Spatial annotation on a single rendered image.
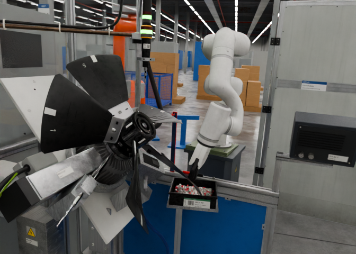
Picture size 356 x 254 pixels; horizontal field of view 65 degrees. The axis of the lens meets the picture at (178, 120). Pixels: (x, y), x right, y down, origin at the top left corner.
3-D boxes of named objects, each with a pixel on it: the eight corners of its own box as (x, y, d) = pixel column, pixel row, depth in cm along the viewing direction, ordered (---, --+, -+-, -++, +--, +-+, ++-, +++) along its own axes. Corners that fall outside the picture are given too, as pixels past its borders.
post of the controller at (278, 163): (271, 191, 134) (276, 153, 130) (271, 189, 137) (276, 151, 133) (277, 193, 133) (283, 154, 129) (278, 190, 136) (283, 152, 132)
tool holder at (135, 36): (132, 60, 102) (132, 32, 100) (130, 60, 108) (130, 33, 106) (156, 61, 104) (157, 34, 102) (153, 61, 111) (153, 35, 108)
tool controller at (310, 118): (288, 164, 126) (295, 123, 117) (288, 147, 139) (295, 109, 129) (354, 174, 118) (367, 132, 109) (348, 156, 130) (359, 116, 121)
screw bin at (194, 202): (167, 206, 126) (168, 192, 124) (172, 189, 142) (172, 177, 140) (216, 211, 123) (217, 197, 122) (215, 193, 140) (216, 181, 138)
